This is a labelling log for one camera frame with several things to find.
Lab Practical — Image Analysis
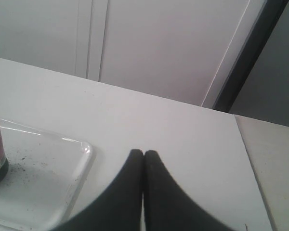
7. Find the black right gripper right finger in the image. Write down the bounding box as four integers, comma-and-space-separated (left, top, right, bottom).
144, 150, 222, 231

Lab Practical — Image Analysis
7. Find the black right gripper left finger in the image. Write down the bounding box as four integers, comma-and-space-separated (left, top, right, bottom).
53, 149, 144, 231

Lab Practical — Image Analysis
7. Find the white plastic tray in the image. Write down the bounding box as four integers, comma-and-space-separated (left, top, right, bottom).
0, 119, 95, 231

